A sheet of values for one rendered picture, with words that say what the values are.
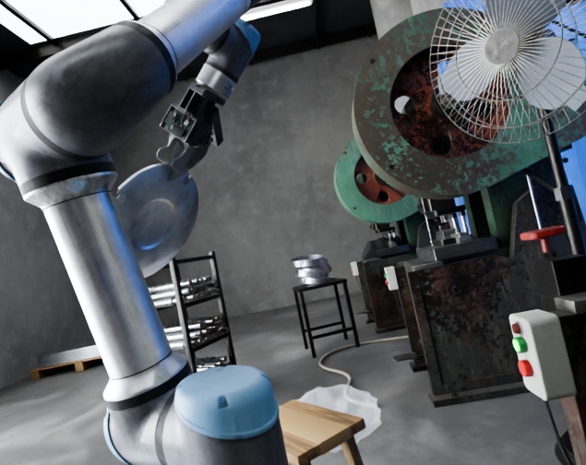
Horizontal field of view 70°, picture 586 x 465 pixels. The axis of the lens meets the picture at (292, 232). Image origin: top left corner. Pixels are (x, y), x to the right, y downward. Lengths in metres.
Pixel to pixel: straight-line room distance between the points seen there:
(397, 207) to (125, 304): 3.19
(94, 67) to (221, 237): 6.86
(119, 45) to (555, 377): 0.78
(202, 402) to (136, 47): 0.40
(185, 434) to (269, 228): 6.71
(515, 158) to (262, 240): 5.61
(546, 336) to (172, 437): 0.59
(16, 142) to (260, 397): 0.41
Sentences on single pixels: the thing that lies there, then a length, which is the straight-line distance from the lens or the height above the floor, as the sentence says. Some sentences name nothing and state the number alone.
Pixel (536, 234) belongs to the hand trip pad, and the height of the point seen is 0.75.
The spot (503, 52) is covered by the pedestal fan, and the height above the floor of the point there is 1.27.
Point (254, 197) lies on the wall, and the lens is 7.26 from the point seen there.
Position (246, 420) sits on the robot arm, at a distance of 0.50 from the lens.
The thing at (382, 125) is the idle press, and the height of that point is 1.29.
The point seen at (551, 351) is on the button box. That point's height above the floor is 0.57.
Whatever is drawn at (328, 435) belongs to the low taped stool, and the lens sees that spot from 1.21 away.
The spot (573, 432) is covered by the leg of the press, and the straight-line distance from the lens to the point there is 0.92.
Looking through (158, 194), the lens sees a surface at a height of 1.00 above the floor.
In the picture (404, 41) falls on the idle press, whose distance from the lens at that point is 2.07.
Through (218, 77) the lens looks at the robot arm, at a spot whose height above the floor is 1.19.
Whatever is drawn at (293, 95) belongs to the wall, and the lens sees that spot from 7.62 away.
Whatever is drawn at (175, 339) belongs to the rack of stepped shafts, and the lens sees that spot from 2.65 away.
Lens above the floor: 0.81
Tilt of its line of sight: 3 degrees up
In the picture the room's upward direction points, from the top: 12 degrees counter-clockwise
